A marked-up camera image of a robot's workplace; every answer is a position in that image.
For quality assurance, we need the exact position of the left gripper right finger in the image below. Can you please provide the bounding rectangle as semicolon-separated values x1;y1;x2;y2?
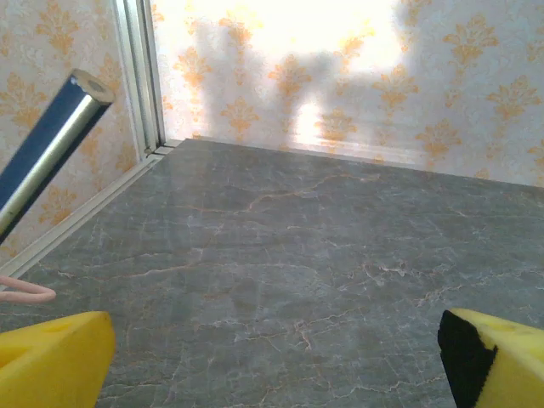
437;309;544;408

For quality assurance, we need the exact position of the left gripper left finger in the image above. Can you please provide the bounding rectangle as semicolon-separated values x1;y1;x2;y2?
0;310;116;408

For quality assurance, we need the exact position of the pink pencil cup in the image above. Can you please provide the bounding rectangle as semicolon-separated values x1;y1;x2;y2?
0;274;57;304

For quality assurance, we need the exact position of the dark blue pencil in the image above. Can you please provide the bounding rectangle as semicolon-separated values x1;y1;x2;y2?
0;69;116;246

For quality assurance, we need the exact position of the aluminium table side rail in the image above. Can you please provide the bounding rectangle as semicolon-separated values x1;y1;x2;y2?
0;146;167;281

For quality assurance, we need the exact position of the aluminium frame post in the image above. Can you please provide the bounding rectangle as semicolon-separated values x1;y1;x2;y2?
110;0;167;159

